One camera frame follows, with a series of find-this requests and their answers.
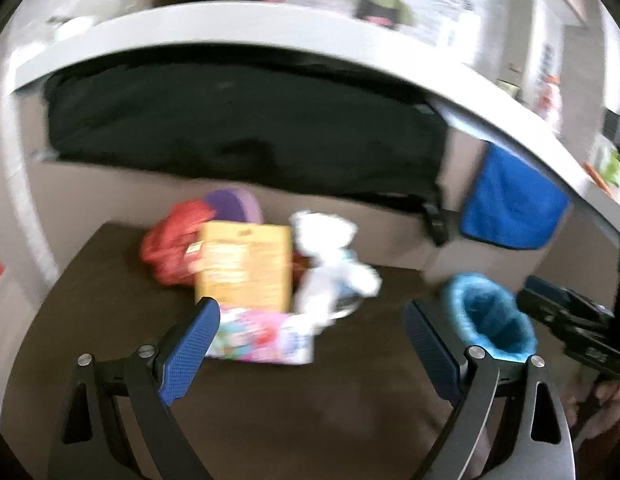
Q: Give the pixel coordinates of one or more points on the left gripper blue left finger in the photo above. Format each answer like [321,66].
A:
[155,382]

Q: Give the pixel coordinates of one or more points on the purple round lid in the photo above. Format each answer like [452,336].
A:
[234,204]

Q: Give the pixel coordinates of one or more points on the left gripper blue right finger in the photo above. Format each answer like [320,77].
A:
[466,377]

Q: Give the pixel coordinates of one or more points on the person's right hand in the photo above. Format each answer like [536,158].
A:
[606,413]

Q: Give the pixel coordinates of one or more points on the black cloth bag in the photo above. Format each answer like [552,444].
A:
[335,133]

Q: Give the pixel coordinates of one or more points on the blue towel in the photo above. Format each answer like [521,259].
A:
[512,205]

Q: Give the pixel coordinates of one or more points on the red plastic bag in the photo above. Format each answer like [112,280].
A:
[164,248]

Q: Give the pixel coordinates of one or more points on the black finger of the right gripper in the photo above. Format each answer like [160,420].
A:
[563,309]

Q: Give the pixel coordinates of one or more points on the green plant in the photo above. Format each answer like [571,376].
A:
[609,168]

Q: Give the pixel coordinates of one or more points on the yellow snack package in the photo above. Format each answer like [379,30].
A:
[245,265]

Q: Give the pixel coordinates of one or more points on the pink colourful snack package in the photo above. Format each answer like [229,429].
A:
[257,336]

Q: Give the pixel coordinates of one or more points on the blue lined trash bin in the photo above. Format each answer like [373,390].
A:
[483,313]

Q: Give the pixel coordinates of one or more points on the white crumpled tissue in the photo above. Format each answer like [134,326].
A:
[336,281]

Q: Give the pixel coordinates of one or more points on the orange carrot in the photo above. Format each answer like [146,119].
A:
[596,178]

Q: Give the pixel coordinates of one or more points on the grey kitchen counter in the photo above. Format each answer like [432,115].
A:
[471,102]

